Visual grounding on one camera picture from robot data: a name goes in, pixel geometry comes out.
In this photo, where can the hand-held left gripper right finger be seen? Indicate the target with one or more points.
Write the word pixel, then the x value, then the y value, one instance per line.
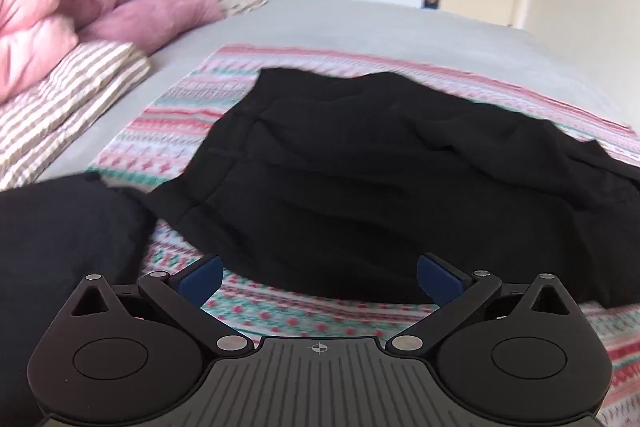
pixel 440 282

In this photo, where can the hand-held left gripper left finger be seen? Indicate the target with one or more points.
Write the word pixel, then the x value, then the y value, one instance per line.
pixel 202 282

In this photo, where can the black pants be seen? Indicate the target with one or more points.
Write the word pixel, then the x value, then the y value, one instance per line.
pixel 350 182

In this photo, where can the dark cloth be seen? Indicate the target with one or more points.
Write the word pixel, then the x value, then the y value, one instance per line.
pixel 60 247

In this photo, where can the red green patterned blanket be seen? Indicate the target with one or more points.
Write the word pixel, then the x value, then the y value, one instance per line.
pixel 165 122

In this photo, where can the striped pillow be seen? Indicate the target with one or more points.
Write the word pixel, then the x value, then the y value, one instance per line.
pixel 65 97

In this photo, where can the grey bed sheet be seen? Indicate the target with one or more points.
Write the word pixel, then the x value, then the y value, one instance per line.
pixel 375 27

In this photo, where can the bright pink duvet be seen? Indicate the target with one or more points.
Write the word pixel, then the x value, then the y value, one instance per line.
pixel 30 32

